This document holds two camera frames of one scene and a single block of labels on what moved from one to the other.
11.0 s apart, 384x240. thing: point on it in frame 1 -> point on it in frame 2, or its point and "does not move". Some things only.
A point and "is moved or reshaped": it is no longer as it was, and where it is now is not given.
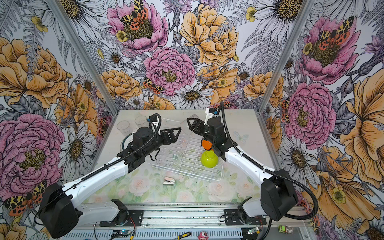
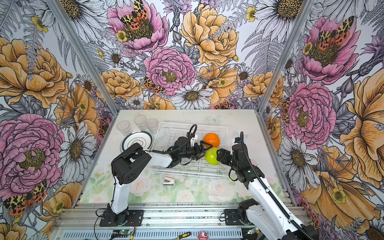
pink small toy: (203, 236) does not move
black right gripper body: (204, 132) -> (228, 159)
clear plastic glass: (124, 127) does not move
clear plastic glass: (185, 126) is moved or reshaped
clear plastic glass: (140, 121) does not move
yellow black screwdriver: (185, 234) does not move
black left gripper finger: (168, 136) -> (202, 143)
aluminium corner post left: (77, 46) does not move
